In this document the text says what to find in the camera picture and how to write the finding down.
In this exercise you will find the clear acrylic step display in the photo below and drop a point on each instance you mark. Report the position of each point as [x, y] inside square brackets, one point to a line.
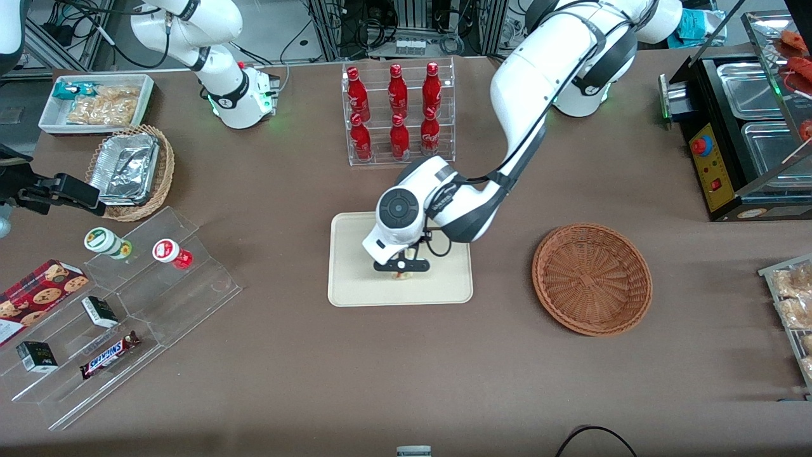
[171, 304]

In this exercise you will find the clear bag of pastry snacks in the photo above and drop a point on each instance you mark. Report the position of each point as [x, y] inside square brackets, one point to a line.
[793, 280]
[807, 343]
[796, 313]

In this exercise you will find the cream plastic serving tray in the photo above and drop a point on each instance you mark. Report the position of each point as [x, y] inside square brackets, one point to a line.
[355, 279]

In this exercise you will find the aluminium foil tray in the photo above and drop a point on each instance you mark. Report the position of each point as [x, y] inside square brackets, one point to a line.
[124, 168]

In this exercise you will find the Snickers chocolate bar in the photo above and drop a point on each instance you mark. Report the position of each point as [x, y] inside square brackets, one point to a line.
[109, 355]

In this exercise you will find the steel food pan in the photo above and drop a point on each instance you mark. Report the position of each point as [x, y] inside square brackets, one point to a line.
[748, 89]
[771, 149]

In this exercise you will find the teal snack packet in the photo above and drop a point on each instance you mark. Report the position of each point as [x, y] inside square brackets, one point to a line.
[73, 90]

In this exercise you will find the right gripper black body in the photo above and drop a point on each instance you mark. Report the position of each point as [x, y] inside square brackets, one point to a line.
[32, 192]

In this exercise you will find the red lid white jar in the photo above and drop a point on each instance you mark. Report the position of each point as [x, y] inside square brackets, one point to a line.
[170, 252]

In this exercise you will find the red cola bottle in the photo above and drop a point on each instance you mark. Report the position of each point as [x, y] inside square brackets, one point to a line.
[429, 133]
[357, 92]
[398, 89]
[399, 136]
[432, 86]
[360, 138]

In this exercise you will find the white power strip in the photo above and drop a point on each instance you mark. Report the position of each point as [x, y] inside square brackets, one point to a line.
[410, 46]

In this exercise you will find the red cookie box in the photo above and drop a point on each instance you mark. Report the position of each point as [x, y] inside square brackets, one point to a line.
[35, 298]

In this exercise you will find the clear bag of chips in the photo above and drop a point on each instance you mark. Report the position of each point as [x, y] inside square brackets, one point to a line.
[104, 105]

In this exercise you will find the round brown wicker basket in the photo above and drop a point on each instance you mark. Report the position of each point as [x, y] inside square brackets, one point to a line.
[590, 279]

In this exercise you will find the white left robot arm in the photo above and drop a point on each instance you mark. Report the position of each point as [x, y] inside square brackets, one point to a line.
[526, 82]

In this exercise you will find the red fake food piece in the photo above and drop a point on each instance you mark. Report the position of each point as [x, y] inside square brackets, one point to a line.
[796, 41]
[800, 70]

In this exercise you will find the small black carton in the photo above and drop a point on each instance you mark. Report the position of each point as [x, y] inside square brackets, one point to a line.
[99, 311]
[37, 357]

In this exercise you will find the wicker basket with foil trays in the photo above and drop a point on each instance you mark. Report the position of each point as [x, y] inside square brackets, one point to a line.
[162, 184]

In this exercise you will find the clear acrylic bottle rack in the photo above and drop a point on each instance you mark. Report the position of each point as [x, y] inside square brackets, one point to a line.
[380, 158]

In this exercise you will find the small grey device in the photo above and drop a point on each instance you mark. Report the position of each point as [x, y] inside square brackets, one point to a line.
[413, 451]

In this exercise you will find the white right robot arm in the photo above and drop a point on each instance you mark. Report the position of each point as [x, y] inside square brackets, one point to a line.
[222, 76]

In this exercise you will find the white rectangular snack bin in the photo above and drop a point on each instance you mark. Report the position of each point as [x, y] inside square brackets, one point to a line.
[51, 117]

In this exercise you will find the black food warmer display case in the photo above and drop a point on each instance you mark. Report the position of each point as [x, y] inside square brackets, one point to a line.
[710, 108]

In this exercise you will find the green lid white jar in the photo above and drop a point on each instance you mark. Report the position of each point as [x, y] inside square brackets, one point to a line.
[104, 241]

